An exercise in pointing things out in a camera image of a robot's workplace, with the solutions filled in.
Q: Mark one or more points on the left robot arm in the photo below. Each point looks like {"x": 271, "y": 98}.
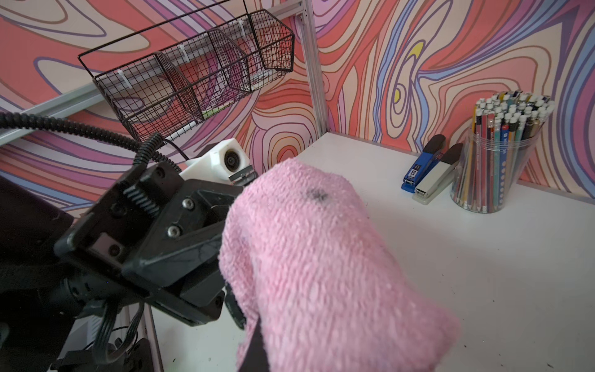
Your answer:
{"x": 38, "y": 303}

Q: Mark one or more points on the pink microfibre cloth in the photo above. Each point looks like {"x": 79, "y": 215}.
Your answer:
{"x": 300, "y": 253}

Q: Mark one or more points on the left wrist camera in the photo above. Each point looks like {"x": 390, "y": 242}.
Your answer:
{"x": 224, "y": 163}

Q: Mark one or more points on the left wall wire basket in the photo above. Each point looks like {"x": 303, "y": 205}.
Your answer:
{"x": 172, "y": 76}

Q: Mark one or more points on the blue marker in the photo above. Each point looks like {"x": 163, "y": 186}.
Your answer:
{"x": 429, "y": 157}

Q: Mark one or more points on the pencil cup with pencils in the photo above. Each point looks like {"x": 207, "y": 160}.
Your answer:
{"x": 503, "y": 132}

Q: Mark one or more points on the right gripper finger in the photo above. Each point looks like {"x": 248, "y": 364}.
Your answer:
{"x": 256, "y": 358}

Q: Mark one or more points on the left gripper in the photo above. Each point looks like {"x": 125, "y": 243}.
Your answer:
{"x": 154, "y": 237}

